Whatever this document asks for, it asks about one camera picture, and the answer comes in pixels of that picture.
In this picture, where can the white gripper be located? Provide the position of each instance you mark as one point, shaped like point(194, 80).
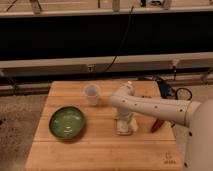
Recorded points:
point(126, 115)

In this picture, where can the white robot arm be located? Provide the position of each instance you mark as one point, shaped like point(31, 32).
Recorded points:
point(196, 116)

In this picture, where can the green ceramic bowl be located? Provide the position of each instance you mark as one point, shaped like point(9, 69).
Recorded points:
point(67, 122)

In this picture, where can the brown oblong object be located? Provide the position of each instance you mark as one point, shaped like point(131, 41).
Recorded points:
point(157, 125)

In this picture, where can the wooden cutting board table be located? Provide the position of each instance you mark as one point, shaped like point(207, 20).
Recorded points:
point(99, 148)

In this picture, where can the blue black device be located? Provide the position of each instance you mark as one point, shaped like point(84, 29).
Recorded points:
point(164, 89)

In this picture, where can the translucent plastic cup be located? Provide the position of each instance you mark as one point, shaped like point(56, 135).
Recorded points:
point(92, 94)

